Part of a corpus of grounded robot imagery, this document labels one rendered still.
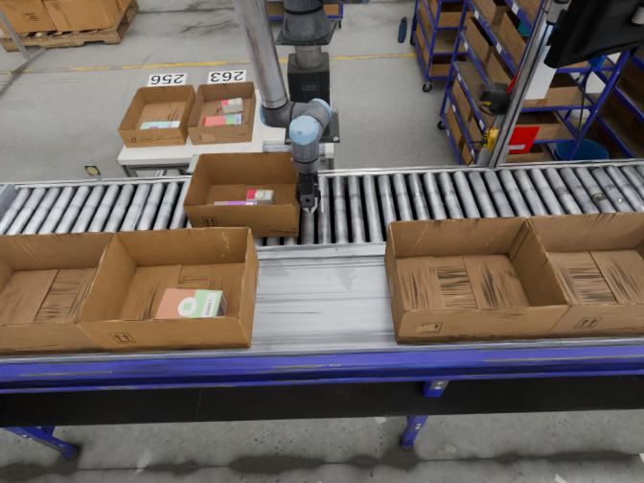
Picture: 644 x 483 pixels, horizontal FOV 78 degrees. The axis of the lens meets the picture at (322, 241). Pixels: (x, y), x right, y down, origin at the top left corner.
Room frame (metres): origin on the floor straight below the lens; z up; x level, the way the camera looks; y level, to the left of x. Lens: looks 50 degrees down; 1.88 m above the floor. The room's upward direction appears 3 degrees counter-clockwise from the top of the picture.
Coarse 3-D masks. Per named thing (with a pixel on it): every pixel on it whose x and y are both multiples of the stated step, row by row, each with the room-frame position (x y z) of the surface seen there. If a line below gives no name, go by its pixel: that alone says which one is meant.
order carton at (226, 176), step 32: (224, 160) 1.29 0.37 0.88; (256, 160) 1.28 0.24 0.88; (288, 160) 1.27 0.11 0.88; (192, 192) 1.11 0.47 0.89; (224, 192) 1.24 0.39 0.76; (288, 192) 1.22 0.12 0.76; (192, 224) 1.00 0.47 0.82; (224, 224) 1.00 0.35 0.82; (256, 224) 0.99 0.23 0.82; (288, 224) 0.98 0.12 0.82
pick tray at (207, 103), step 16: (208, 96) 1.96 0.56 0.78; (224, 96) 1.96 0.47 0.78; (240, 96) 1.96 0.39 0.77; (192, 112) 1.72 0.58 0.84; (208, 112) 1.85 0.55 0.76; (240, 112) 1.83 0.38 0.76; (192, 128) 1.59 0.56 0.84; (208, 128) 1.58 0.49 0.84; (224, 128) 1.58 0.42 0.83; (240, 128) 1.59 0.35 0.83; (208, 144) 1.59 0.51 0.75
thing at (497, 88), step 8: (480, 88) 1.38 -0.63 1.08; (488, 88) 1.37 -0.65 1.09; (496, 88) 1.36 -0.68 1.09; (504, 88) 1.36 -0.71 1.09; (480, 96) 1.36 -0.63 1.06; (488, 96) 1.35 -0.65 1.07; (496, 96) 1.35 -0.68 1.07; (504, 96) 1.35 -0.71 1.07; (488, 104) 1.37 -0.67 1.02; (496, 104) 1.36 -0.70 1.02
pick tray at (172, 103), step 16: (144, 96) 1.97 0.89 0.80; (160, 96) 1.97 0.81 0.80; (176, 96) 1.97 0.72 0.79; (192, 96) 1.90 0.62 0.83; (128, 112) 1.76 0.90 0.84; (144, 112) 1.88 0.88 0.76; (160, 112) 1.87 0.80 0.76; (176, 112) 1.86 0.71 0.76; (128, 128) 1.69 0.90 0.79; (144, 128) 1.59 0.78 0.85; (160, 128) 1.59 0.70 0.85; (176, 128) 1.59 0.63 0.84; (128, 144) 1.59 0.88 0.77; (144, 144) 1.59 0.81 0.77; (160, 144) 1.59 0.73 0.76; (176, 144) 1.59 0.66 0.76
